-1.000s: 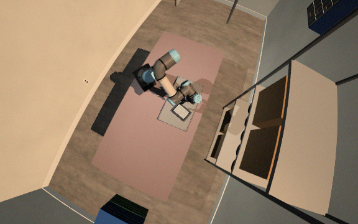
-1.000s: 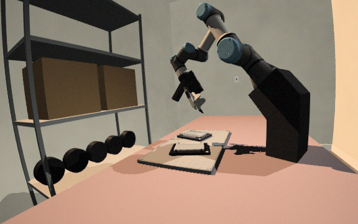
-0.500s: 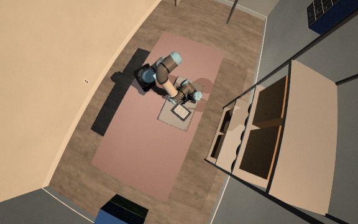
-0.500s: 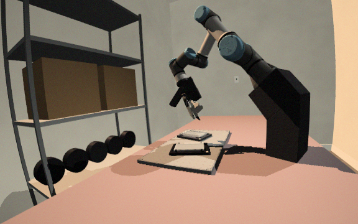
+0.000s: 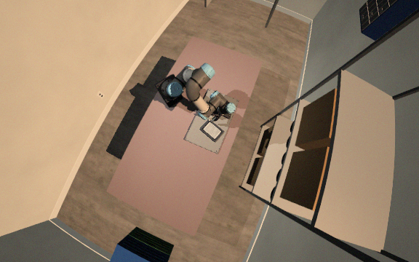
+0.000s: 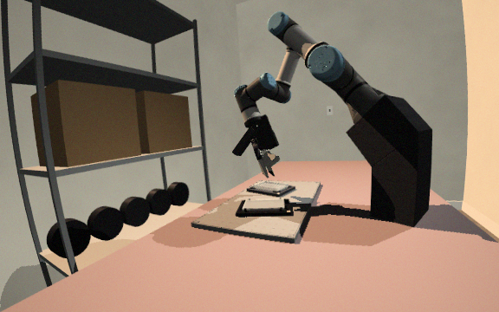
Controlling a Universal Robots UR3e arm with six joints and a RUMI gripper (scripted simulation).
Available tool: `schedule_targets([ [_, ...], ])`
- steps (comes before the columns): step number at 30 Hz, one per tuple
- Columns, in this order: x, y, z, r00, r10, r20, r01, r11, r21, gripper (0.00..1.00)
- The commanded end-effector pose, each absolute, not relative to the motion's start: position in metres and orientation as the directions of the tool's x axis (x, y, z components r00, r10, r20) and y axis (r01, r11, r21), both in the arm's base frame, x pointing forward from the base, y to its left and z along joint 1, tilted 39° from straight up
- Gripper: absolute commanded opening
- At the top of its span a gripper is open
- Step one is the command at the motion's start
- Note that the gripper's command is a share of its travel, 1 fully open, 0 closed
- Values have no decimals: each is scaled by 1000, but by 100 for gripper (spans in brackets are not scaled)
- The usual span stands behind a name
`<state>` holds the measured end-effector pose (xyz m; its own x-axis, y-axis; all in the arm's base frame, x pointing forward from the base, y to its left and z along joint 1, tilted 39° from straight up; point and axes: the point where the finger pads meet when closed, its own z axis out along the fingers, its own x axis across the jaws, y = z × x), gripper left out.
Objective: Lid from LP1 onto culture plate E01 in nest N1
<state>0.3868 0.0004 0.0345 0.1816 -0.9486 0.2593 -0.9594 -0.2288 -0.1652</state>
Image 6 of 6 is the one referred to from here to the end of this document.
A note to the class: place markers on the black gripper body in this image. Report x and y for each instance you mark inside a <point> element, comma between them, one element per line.
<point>266,139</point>

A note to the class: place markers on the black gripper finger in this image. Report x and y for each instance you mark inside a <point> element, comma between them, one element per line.
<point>263,158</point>
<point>271,164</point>

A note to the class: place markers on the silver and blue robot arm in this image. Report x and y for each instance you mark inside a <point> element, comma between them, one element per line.
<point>326,63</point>

